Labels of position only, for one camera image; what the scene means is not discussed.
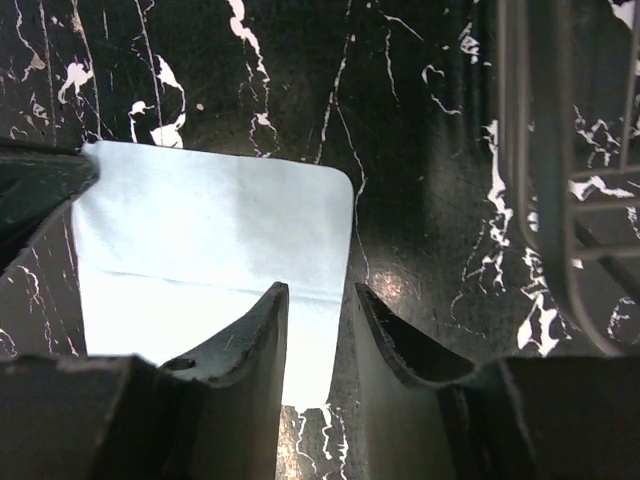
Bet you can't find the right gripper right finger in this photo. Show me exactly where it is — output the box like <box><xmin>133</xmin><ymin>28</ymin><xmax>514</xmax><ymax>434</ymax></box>
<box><xmin>353</xmin><ymin>283</ymin><xmax>639</xmax><ymax>479</ymax></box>

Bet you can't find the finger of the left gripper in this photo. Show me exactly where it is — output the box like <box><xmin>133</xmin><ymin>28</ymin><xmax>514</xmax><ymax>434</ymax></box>
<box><xmin>1</xmin><ymin>139</ymin><xmax>99</xmax><ymax>272</ymax></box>

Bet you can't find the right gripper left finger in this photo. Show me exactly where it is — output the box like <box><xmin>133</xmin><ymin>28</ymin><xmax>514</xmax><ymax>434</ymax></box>
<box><xmin>1</xmin><ymin>282</ymin><xmax>289</xmax><ymax>479</ymax></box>

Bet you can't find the light blue cleaning cloth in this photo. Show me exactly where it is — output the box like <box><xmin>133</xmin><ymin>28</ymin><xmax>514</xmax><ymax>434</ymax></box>
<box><xmin>72</xmin><ymin>141</ymin><xmax>354</xmax><ymax>411</ymax></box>

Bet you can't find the black wire dish rack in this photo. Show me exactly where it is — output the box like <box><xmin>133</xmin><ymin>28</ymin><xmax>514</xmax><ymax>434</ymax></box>
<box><xmin>496</xmin><ymin>1</ymin><xmax>639</xmax><ymax>356</ymax></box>

